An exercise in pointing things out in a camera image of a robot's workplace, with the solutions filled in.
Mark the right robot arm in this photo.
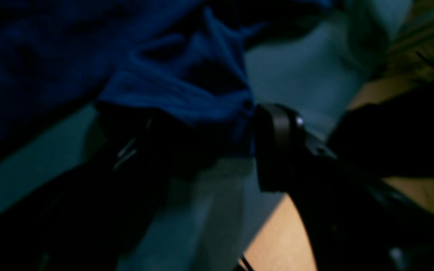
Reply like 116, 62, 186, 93
328, 82, 434, 177

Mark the dark blue t-shirt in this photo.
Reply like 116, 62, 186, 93
0, 0, 341, 160

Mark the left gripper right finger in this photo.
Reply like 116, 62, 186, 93
253, 104, 434, 271

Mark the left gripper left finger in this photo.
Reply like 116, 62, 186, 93
0, 105, 187, 271

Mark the light blue table cloth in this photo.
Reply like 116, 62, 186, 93
0, 0, 411, 271

